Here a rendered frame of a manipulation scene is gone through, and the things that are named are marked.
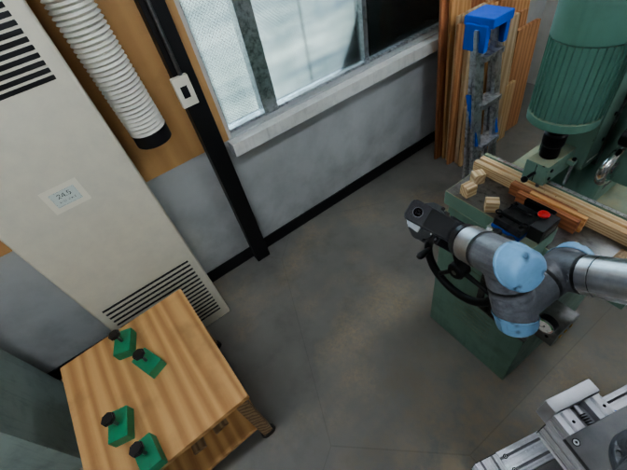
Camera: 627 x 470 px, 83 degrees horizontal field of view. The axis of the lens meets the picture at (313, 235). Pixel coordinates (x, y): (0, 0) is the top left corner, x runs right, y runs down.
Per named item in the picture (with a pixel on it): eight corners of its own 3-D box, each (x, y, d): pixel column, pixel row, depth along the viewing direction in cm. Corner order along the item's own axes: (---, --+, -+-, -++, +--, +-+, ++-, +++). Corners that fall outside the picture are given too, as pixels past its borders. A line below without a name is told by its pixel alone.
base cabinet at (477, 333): (428, 315, 194) (438, 227, 142) (498, 259, 210) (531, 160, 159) (502, 381, 166) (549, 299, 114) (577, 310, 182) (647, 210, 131)
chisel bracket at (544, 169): (519, 180, 114) (526, 158, 108) (547, 160, 118) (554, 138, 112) (541, 191, 109) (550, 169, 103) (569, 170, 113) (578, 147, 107)
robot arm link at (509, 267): (514, 307, 58) (507, 264, 55) (469, 278, 68) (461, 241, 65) (554, 284, 59) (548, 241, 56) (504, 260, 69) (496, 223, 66)
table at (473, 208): (424, 214, 130) (425, 203, 126) (480, 176, 139) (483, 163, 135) (601, 332, 92) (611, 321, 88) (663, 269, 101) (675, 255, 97)
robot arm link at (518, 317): (564, 315, 66) (558, 268, 62) (522, 349, 64) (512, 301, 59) (525, 298, 73) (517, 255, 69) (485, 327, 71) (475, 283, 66)
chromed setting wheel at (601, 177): (585, 189, 110) (602, 157, 101) (608, 171, 114) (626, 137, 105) (595, 194, 108) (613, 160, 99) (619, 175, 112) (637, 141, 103)
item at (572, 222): (513, 203, 119) (517, 192, 115) (516, 200, 120) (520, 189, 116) (572, 234, 107) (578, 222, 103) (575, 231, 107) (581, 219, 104)
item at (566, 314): (527, 330, 126) (534, 319, 120) (549, 311, 129) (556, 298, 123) (550, 348, 120) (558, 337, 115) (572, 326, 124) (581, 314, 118)
